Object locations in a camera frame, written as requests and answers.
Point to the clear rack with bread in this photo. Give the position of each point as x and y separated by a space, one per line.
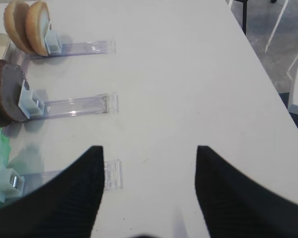
57 49

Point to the golden bread slice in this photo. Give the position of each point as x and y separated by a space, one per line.
14 23
36 25

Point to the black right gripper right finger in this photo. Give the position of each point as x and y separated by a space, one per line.
235 206

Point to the brown meat patty near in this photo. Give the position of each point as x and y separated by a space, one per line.
10 89

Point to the clear rack with patties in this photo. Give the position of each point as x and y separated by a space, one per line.
35 108

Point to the clear rack with lettuce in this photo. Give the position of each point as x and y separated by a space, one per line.
14 185

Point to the golden bread slice near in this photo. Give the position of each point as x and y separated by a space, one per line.
36 25

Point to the golden bread slice far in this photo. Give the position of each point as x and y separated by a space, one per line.
14 23

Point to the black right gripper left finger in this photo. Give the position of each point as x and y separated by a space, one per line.
55 212

